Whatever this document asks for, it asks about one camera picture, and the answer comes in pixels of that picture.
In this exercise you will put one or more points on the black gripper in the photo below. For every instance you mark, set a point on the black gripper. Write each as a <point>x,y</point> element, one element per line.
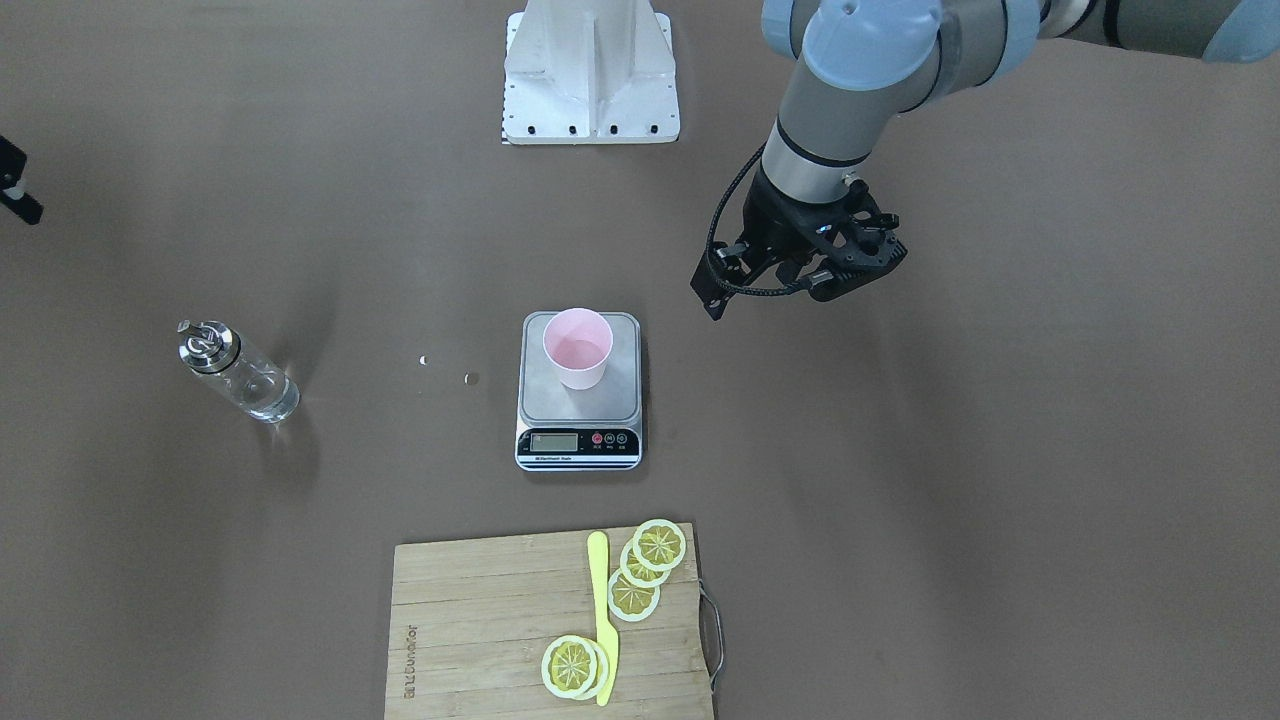
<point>775,218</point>

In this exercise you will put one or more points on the pink plastic cup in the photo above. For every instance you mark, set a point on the pink plastic cup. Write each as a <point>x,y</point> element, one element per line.
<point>578,342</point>

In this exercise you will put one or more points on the glass sauce bottle metal cap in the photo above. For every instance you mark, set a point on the glass sauce bottle metal cap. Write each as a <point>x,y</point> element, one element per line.
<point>226,362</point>

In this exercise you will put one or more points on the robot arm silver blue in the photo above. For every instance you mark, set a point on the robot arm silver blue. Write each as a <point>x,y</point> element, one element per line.
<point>858,64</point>

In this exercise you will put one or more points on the silver digital kitchen scale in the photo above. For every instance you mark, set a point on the silver digital kitchen scale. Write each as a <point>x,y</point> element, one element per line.
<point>594,429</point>

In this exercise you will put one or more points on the yellow plastic knife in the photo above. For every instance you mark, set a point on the yellow plastic knife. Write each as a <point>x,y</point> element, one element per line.
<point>599,558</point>

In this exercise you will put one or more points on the lemon slice toy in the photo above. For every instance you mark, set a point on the lemon slice toy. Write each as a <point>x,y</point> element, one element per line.
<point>575,668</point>

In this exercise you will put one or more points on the bamboo cutting board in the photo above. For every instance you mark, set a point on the bamboo cutting board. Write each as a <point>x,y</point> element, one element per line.
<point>470,620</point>

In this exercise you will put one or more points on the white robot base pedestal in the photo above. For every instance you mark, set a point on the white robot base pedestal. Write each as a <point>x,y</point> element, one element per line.
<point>589,73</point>

